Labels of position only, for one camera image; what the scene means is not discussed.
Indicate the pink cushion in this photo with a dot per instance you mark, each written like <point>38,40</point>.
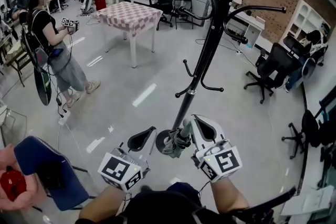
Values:
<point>26,199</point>

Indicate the white square table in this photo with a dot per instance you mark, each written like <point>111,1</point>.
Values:
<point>134,47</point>

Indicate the person's dark clothing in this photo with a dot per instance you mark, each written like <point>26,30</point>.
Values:
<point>162,207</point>

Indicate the white paper sheets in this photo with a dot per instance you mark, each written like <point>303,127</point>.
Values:
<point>312,199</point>

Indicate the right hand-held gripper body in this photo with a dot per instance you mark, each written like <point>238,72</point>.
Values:
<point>225,161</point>

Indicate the person's left forearm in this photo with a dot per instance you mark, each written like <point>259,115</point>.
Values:
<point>105,207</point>

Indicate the pink checkered tablecloth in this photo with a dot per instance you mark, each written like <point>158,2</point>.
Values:
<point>131,15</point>

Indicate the black backpack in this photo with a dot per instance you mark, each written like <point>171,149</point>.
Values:
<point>26,36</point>

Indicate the person's right forearm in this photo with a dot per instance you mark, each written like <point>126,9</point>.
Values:
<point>228,196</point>

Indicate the grey umbrella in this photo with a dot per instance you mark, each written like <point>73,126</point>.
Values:
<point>174,144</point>

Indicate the black oval bag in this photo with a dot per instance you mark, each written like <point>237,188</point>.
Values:
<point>42,89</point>

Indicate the white power strip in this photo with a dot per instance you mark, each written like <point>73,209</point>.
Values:
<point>63,119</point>

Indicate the red shiny object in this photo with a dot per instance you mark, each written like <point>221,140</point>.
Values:
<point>13,185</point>

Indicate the wooden stool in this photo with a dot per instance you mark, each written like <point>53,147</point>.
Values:
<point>17,56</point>

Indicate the black folding chair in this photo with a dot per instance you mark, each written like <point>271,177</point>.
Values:
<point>183,2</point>

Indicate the white arched cabinet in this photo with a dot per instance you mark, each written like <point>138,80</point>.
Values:
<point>302,18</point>

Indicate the blue fabric chair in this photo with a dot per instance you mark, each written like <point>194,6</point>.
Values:
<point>63,178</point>

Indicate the white low desk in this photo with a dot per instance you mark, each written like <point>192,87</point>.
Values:
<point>252,26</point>

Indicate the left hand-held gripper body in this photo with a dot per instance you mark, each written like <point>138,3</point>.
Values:
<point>118,168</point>

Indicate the black metal coat rack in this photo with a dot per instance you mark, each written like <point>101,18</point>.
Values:
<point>210,39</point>

